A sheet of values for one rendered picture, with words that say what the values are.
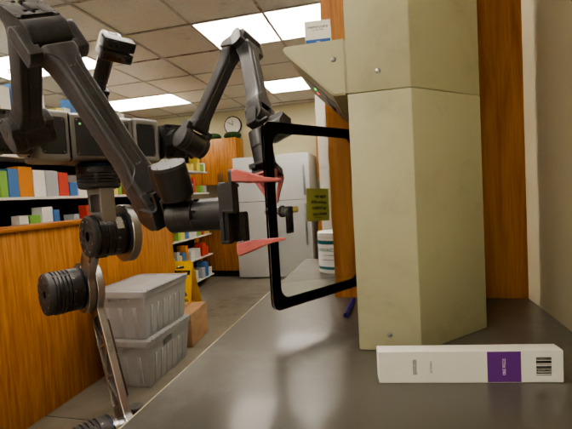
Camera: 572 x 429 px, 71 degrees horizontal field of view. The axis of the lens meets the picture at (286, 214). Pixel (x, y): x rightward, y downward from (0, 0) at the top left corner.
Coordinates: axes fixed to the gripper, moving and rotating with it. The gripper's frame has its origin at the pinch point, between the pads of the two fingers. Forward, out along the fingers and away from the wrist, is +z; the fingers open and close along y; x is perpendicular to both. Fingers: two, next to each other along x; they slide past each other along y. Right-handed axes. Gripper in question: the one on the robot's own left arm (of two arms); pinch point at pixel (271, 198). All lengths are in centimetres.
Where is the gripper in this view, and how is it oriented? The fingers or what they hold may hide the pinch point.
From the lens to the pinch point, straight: 106.9
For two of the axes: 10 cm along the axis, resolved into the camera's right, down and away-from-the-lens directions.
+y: 2.6, 1.8, 9.5
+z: 2.0, 9.5, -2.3
